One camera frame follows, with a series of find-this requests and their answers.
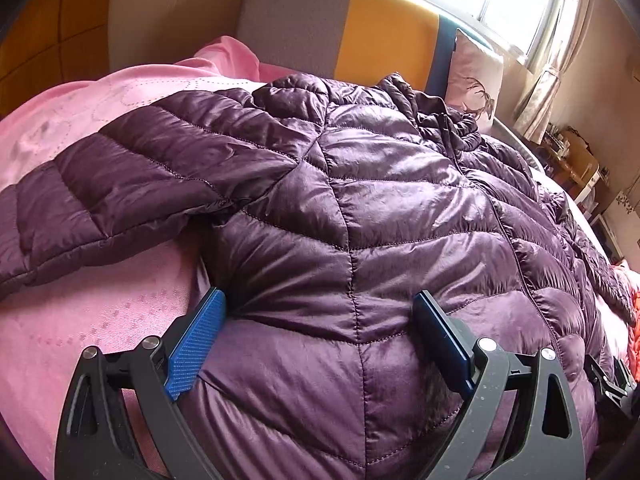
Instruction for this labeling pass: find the pink bed sheet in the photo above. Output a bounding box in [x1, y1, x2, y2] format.
[0, 35, 632, 480]

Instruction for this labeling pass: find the wooden wardrobe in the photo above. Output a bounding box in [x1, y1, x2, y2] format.
[0, 0, 116, 106]

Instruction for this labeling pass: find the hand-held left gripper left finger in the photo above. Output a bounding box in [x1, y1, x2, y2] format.
[54, 286, 236, 480]

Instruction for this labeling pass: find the grey bed rail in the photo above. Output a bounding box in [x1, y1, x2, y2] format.
[492, 117, 546, 171]

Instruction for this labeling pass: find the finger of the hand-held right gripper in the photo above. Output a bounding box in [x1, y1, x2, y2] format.
[582, 355, 638, 413]

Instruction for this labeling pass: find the grey yellow blue headboard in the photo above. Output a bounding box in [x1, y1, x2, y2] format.
[235, 0, 506, 106]

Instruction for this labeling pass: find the purple puffer jacket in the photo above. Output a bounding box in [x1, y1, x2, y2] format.
[0, 72, 638, 480]

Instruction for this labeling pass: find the orange cloth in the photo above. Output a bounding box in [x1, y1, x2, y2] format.
[607, 260, 640, 376]

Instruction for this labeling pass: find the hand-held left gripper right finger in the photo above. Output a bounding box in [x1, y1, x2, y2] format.
[412, 290, 588, 480]

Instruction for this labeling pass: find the long beige curtain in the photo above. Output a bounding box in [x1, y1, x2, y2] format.
[515, 0, 596, 141]

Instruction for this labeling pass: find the deer print pillow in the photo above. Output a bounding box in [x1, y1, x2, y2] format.
[446, 28, 505, 133]

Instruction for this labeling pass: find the wooden bedside table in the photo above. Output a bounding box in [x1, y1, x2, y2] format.
[540, 125, 613, 211]

